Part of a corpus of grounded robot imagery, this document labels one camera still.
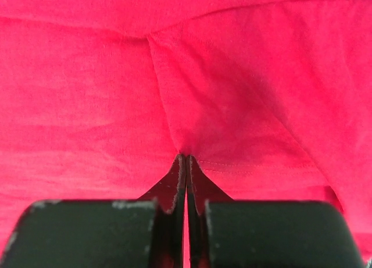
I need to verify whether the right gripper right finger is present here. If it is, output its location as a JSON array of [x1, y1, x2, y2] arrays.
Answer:
[[185, 156, 365, 267]]

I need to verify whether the pink t shirt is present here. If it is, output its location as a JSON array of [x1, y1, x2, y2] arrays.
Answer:
[[1, 0, 371, 260]]

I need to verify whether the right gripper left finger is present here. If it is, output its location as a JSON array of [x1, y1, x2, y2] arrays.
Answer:
[[1, 155, 186, 268]]

